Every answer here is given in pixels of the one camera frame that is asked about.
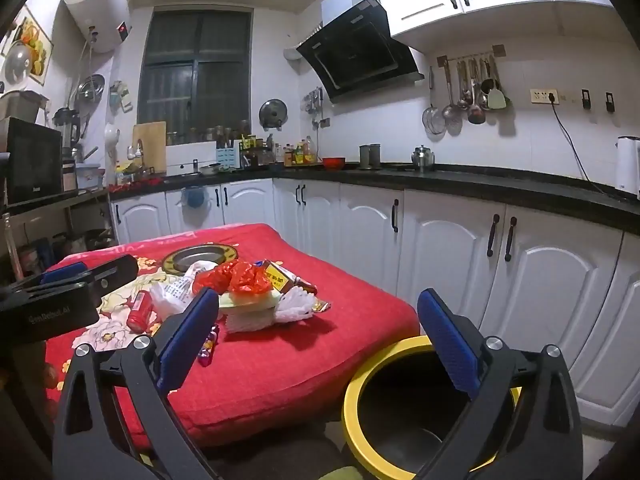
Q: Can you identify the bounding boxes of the wall utensil rail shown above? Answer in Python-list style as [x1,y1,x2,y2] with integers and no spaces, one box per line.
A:
[437,45,507,68]

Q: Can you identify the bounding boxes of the yellow rimmed black bin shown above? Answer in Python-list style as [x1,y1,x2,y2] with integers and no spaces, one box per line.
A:
[341,335,523,478]

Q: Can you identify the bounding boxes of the black microwave oven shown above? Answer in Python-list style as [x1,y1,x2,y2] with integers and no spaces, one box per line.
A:
[0,117,63,206]

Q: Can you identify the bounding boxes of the grey metal canister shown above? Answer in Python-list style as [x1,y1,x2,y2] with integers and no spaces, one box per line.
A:
[359,143,383,170]

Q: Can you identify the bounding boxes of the dark ladle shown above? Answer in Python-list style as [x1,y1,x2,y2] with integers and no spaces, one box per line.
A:
[467,60,487,125]

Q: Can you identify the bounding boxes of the red floral blanket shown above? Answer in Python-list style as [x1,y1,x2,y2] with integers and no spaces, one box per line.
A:
[45,223,421,448]

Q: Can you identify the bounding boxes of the dark kitchen window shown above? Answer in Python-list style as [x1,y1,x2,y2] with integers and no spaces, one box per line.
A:
[137,7,251,133]

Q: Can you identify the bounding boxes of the yellow cardboard box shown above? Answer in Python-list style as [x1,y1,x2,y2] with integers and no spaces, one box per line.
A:
[260,259,293,293]

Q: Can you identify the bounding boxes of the glass pot lid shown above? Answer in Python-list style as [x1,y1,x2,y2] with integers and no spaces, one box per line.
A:
[4,40,33,86]

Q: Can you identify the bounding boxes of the blender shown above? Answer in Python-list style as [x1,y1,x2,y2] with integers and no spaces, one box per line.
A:
[54,106,82,158]

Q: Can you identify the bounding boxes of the row of glass jars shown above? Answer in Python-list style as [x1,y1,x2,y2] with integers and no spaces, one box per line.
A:
[167,122,251,146]

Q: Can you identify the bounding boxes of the red plastic bag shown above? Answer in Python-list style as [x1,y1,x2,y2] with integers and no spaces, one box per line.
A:
[192,260,273,296]

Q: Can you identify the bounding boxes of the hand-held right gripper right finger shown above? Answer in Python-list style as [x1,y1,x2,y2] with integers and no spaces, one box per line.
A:
[415,287,583,480]

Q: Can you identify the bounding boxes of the gold rimmed metal tray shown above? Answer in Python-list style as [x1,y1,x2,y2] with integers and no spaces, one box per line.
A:
[161,243,241,277]

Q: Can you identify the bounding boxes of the white electric kettle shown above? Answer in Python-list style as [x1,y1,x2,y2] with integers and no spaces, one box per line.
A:
[615,135,640,196]

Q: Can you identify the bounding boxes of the black power cable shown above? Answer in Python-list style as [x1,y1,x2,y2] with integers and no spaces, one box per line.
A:
[550,97,608,196]

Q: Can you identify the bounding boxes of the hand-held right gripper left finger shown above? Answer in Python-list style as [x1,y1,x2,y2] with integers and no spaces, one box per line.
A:
[52,287,236,480]

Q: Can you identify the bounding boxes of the wall-hung packet holder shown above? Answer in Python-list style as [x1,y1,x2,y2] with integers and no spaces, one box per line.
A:
[110,80,133,113]

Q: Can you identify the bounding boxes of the group of condiment bottles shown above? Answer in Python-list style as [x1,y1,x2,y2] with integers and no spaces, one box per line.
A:
[282,137,321,167]

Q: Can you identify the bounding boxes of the pink candy wrapper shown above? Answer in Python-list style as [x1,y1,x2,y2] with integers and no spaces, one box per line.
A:
[197,325,221,367]

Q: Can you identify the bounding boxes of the white lower cabinets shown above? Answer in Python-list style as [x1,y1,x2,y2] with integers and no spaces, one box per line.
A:
[110,177,640,428]

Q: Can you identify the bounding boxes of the black range hood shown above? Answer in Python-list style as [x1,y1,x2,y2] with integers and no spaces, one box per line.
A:
[296,0,426,103]

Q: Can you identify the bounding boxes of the wooden cutting board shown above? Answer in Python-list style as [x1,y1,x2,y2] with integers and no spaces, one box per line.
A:
[132,121,167,171]

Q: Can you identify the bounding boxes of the fruit wall picture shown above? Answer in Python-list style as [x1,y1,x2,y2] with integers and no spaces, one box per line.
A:
[0,5,53,86]

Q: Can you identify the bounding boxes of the hanging metal colander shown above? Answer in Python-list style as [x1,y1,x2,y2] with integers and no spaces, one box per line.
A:
[75,74,106,103]

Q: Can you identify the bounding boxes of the pale plastic container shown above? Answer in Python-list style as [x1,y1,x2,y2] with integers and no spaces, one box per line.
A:
[75,162,106,191]

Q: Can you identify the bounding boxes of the white water heater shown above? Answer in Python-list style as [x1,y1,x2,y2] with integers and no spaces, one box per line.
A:
[62,0,132,54]

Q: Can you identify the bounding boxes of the pale yellow paper sheet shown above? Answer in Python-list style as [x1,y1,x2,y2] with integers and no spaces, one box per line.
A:
[217,290,281,311]

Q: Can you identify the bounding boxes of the pale green spatula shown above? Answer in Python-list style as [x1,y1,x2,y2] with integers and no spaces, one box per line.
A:
[487,55,511,111]

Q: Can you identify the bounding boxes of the hanging metal pot lid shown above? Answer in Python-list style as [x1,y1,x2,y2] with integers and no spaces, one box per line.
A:
[259,98,289,128]

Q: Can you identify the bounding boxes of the white printed plastic bag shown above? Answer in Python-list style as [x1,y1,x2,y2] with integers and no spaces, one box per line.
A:
[150,265,201,321]

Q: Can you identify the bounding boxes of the white foam net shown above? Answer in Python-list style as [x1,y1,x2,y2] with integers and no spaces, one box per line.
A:
[222,287,316,333]

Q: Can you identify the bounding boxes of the red cylindrical bottle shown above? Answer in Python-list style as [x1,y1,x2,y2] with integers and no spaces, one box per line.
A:
[126,290,153,333]

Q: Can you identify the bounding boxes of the metal ladle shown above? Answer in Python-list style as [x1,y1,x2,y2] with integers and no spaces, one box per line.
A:
[442,62,461,120]

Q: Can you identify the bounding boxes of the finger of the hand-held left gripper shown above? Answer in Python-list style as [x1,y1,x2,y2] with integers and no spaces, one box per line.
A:
[82,254,138,293]
[10,261,91,292]

